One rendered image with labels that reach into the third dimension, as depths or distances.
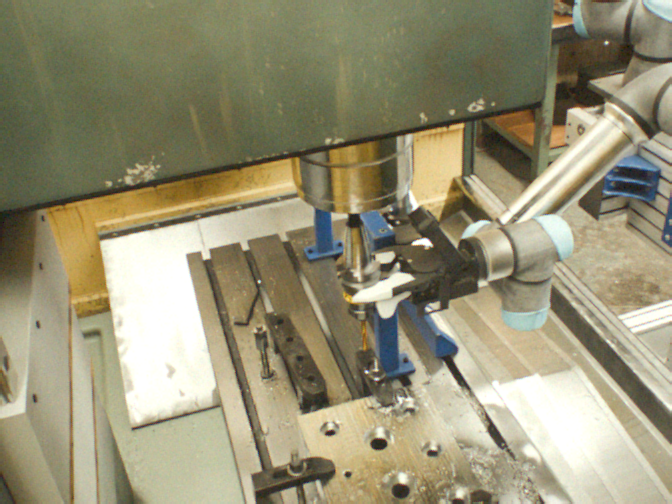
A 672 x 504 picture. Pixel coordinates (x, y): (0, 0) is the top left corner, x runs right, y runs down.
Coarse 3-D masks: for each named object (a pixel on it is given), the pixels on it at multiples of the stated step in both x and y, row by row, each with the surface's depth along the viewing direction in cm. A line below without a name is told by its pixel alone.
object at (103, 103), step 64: (0, 0) 65; (64, 0) 66; (128, 0) 68; (192, 0) 69; (256, 0) 71; (320, 0) 73; (384, 0) 75; (448, 0) 77; (512, 0) 79; (0, 64) 67; (64, 64) 69; (128, 64) 71; (192, 64) 72; (256, 64) 74; (320, 64) 76; (384, 64) 78; (448, 64) 80; (512, 64) 83; (0, 128) 70; (64, 128) 72; (128, 128) 74; (192, 128) 76; (256, 128) 78; (320, 128) 80; (384, 128) 82; (0, 192) 73; (64, 192) 75
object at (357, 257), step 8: (360, 224) 103; (352, 232) 102; (360, 232) 103; (344, 240) 104; (352, 240) 103; (360, 240) 103; (368, 240) 105; (344, 248) 105; (352, 248) 104; (360, 248) 104; (368, 248) 105; (344, 256) 105; (352, 256) 104; (360, 256) 104; (368, 256) 105; (344, 264) 106; (352, 264) 105; (360, 264) 105; (368, 264) 105
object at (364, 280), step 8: (376, 264) 106; (344, 272) 105; (352, 272) 105; (360, 272) 105; (368, 272) 105; (376, 272) 106; (344, 280) 107; (352, 280) 105; (360, 280) 105; (368, 280) 105; (376, 280) 106; (352, 288) 106; (360, 288) 106; (368, 288) 106
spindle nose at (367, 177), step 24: (360, 144) 88; (384, 144) 89; (408, 144) 93; (312, 168) 91; (336, 168) 90; (360, 168) 89; (384, 168) 91; (408, 168) 94; (312, 192) 93; (336, 192) 92; (360, 192) 91; (384, 192) 92; (408, 192) 96
